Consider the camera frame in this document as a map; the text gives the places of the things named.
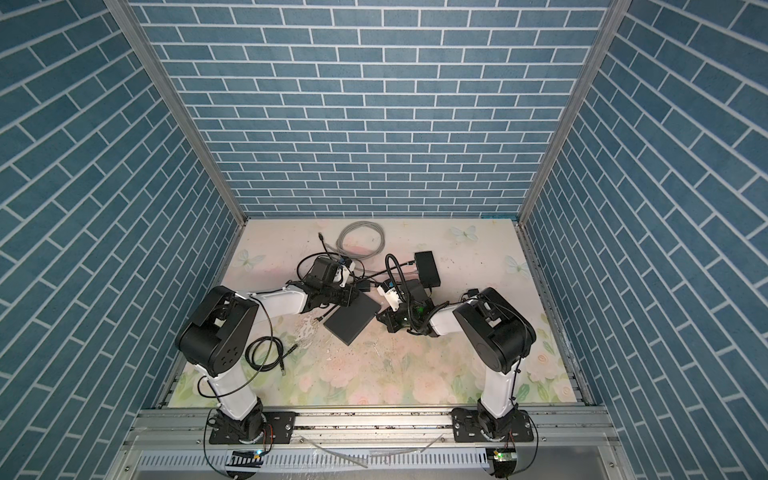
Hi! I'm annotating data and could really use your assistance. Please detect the black power adapter with cord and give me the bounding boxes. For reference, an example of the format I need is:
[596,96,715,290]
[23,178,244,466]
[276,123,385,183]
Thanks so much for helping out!
[354,278,381,292]

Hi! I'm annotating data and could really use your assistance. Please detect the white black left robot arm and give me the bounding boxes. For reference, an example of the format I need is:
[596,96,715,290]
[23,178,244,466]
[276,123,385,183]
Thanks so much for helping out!
[175,254,359,421]

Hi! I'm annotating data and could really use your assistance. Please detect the grey cable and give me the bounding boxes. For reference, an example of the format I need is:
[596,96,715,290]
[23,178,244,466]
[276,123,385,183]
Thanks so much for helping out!
[323,220,386,262]

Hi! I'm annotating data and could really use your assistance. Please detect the aluminium corner post left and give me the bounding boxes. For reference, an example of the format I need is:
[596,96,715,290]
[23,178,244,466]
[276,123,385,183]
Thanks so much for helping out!
[104,0,247,227]

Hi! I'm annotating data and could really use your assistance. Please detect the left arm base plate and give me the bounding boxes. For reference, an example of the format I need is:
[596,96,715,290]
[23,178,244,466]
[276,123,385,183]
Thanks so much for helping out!
[207,410,297,446]

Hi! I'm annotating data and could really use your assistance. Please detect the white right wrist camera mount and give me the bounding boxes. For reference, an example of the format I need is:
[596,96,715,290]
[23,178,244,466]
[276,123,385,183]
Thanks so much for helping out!
[376,285,403,311]

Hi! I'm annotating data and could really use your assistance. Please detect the black ethernet cable loop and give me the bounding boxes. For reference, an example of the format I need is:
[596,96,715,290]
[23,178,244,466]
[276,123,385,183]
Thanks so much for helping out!
[296,233,367,283]

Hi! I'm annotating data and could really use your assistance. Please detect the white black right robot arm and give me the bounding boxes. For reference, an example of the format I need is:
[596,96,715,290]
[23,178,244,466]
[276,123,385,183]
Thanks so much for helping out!
[376,283,537,420]

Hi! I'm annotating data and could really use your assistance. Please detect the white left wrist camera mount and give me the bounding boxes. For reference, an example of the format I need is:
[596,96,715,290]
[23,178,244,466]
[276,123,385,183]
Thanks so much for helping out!
[334,260,355,288]

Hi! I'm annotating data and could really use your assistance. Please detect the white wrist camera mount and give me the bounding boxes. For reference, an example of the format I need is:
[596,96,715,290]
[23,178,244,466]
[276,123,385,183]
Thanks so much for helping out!
[376,285,403,311]
[334,260,355,288]

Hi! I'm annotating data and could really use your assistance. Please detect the aluminium front rail frame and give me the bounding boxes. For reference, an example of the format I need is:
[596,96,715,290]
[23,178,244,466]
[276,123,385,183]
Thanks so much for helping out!
[108,404,633,479]

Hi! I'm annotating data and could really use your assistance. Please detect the aluminium corner post right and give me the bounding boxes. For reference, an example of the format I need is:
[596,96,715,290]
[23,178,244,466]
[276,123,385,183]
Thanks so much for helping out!
[518,0,631,226]

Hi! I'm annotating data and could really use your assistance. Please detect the large black box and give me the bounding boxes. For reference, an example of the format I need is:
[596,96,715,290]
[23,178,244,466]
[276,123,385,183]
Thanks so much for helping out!
[324,293,381,346]

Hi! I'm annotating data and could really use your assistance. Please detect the aluminium corner post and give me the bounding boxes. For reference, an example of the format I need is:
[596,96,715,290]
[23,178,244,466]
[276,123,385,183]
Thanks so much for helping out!
[104,0,247,227]
[518,0,631,226]

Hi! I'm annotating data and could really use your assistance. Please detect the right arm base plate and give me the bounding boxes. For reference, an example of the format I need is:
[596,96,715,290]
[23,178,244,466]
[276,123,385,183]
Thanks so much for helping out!
[450,405,535,443]

